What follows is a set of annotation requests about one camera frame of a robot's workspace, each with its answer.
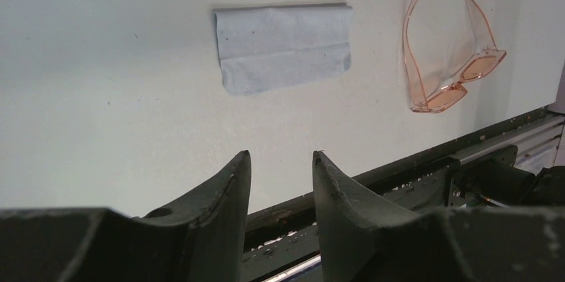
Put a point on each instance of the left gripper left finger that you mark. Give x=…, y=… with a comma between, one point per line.
x=199, y=236

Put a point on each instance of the light blue cleaning cloth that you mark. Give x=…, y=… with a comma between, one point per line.
x=266, y=48

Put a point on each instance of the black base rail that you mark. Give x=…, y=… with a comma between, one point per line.
x=281, y=242

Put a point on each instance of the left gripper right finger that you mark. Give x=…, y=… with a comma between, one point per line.
x=397, y=244

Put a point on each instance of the aluminium extrusion rail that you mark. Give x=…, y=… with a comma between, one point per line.
x=537, y=145

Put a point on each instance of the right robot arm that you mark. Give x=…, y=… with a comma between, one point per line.
x=499, y=184

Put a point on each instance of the orange tinted sunglasses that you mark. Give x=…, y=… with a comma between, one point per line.
x=445, y=45

